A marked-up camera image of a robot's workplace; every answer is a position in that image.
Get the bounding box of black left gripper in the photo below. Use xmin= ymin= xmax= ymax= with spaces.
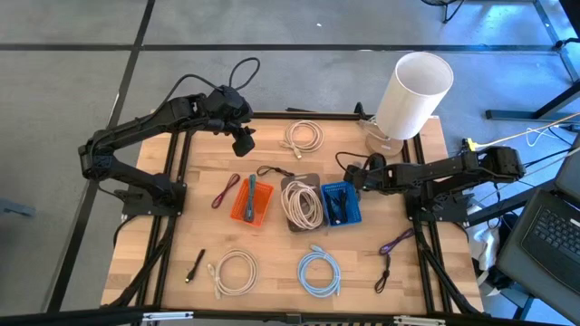
xmin=198 ymin=92 xmax=256 ymax=158

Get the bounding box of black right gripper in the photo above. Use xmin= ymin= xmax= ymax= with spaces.
xmin=342 ymin=162 xmax=392 ymax=194

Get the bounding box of black usb cable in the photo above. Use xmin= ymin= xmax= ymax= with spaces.
xmin=337 ymin=187 xmax=350 ymax=224
xmin=373 ymin=254 xmax=392 ymax=294

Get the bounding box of grey braided cable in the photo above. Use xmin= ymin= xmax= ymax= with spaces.
xmin=326 ymin=192 xmax=340 ymax=224

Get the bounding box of black looped cable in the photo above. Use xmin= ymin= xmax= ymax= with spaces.
xmin=256 ymin=165 xmax=295 ymax=178

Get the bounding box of white cable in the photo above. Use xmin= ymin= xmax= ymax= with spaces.
xmin=207 ymin=247 xmax=259 ymax=300
xmin=283 ymin=179 xmax=325 ymax=227

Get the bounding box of red braided cable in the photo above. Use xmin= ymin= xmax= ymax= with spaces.
xmin=210 ymin=173 xmax=241 ymax=210

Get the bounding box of teal braided cable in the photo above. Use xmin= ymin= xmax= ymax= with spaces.
xmin=243 ymin=174 xmax=257 ymax=224

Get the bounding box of purple braided cable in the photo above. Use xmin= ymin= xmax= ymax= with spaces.
xmin=379 ymin=227 xmax=416 ymax=256

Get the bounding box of light blue cable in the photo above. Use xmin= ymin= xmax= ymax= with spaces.
xmin=296 ymin=244 xmax=342 ymax=299

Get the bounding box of blue plastic basket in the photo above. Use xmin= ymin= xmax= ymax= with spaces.
xmin=319 ymin=180 xmax=363 ymax=227

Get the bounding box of grey transparent plastic bin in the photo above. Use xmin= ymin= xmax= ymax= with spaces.
xmin=279 ymin=171 xmax=328 ymax=234

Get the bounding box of clear lamp base with stem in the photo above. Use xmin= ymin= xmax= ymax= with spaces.
xmin=362 ymin=116 xmax=405 ymax=158

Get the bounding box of orange plastic basket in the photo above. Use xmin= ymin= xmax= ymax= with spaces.
xmin=229 ymin=177 xmax=276 ymax=227

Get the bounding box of white plastic bag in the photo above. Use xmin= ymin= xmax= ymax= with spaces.
xmin=466 ymin=221 xmax=499 ymax=273

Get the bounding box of dark grey laptop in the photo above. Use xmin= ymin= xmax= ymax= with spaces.
xmin=495 ymin=135 xmax=580 ymax=325

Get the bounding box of black right camera cable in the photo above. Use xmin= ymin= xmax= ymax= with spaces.
xmin=334 ymin=151 xmax=380 ymax=176

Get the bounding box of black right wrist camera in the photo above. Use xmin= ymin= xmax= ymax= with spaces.
xmin=365 ymin=152 xmax=387 ymax=176

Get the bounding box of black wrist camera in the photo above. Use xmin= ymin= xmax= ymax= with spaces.
xmin=365 ymin=152 xmax=387 ymax=176
xmin=210 ymin=84 xmax=254 ymax=122

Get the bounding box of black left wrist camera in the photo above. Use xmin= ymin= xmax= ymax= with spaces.
xmin=210 ymin=84 xmax=254 ymax=122

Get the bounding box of yellow extension cord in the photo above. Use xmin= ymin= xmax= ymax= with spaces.
xmin=461 ymin=111 xmax=580 ymax=155

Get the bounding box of silver metal bracket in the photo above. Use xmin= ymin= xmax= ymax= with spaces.
xmin=141 ymin=311 xmax=195 ymax=323
xmin=392 ymin=315 xmax=448 ymax=326

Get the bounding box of black desk leg frame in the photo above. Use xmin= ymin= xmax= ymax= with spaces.
xmin=485 ymin=0 xmax=580 ymax=121

